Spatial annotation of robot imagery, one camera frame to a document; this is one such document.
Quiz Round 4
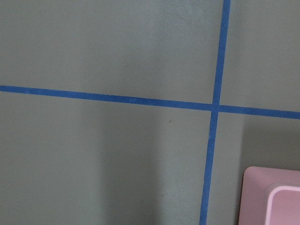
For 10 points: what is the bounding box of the pink plastic bin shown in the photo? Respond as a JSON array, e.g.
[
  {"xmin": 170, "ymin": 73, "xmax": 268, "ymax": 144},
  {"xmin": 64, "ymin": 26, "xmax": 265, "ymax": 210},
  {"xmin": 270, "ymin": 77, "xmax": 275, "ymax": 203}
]
[{"xmin": 239, "ymin": 166, "xmax": 300, "ymax": 225}]

